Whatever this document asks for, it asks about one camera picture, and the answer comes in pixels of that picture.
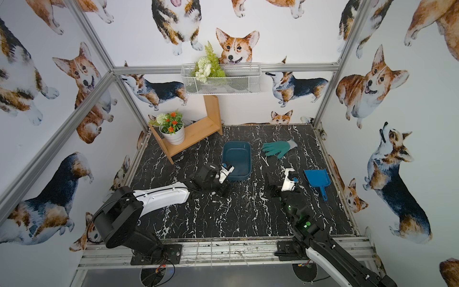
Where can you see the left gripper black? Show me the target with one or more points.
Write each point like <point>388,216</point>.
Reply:
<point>218,184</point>

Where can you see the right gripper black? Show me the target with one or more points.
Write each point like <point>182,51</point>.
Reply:
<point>277,191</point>

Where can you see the teal plastic storage box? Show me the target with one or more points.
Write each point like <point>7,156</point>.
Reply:
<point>238,155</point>

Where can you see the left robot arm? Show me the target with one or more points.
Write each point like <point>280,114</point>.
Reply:
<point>116,221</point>

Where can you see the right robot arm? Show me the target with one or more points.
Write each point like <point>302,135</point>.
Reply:
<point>312,241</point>

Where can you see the blue plastic dustpan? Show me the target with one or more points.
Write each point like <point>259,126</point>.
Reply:
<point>319,179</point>

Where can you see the white flower pot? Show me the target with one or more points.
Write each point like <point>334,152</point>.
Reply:
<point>176,138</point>

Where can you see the wooden shelf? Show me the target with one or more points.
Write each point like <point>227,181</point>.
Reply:
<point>195,132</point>

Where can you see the green work glove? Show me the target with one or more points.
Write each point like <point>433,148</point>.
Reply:
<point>279,148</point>

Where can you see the orange flower plant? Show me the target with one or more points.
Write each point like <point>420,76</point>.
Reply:
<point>168,123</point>

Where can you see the green fern white flowers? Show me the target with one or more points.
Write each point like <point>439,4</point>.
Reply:
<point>207,69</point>

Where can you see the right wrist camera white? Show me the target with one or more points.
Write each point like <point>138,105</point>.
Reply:
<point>291,178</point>

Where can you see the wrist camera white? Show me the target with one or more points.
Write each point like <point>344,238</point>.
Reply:
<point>224,172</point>
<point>291,178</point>

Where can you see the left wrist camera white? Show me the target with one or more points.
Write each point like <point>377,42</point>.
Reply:
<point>224,172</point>

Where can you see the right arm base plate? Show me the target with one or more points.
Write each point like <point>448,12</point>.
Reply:
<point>289,251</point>

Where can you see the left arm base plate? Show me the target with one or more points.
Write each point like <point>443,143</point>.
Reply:
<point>169,253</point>

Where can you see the white wire basket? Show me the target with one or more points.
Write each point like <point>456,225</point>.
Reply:
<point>236,79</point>

